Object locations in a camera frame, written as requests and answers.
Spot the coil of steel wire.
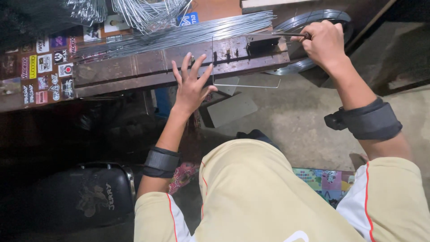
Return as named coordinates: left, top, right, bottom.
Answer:
left=264, top=9, right=354, bottom=76

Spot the person's beige shirt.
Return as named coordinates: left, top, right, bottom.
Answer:
left=134, top=139, right=430, bottom=242

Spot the person's right hand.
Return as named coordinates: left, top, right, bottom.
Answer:
left=290, top=20, right=348, bottom=69

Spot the colourful patterned floor mat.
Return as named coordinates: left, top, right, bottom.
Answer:
left=292, top=167, right=356, bottom=209

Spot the pink floral cloth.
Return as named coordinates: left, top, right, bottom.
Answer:
left=168, top=162, right=201, bottom=195

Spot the dark right wrist band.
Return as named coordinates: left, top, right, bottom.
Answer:
left=324, top=97, right=403, bottom=140

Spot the brown metal bending jig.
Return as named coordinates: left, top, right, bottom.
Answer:
left=72, top=34, right=291, bottom=99

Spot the person's left hand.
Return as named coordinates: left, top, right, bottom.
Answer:
left=171, top=52, right=218, bottom=116

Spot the metal bending lever handle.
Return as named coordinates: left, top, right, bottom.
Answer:
left=271, top=31, right=311, bottom=39

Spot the dark left wrist band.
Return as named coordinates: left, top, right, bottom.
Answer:
left=142, top=146, right=182, bottom=179

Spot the pile of bent wire frames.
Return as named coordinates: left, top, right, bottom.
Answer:
left=62, top=0, right=194, bottom=36

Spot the sticker covered wooden board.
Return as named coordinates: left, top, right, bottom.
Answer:
left=0, top=0, right=244, bottom=113

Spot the bundle of straight steel wires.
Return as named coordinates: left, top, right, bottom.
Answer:
left=72, top=10, right=277, bottom=63

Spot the dark wrist band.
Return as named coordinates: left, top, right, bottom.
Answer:
left=324, top=97, right=403, bottom=140
left=142, top=146, right=182, bottom=179

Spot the bent steel wire frame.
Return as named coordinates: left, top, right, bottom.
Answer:
left=211, top=33, right=282, bottom=89

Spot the grey flat metal plate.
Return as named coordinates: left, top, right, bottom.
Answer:
left=199, top=92, right=258, bottom=129

